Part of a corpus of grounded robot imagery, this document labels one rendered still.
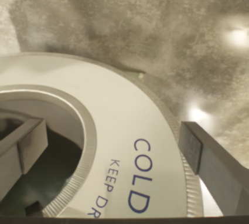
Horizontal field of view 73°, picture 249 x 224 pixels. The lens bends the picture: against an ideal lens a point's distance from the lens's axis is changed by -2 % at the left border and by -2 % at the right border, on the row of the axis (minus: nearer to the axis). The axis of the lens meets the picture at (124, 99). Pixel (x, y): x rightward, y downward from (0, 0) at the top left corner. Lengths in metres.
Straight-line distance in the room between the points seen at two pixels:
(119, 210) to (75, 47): 0.98
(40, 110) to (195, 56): 0.98
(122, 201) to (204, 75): 1.07
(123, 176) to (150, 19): 0.87
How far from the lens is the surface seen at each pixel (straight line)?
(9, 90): 0.81
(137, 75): 1.23
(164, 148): 0.58
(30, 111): 0.87
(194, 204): 0.53
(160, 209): 0.50
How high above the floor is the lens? 1.06
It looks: 50 degrees down
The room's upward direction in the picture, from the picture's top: 177 degrees counter-clockwise
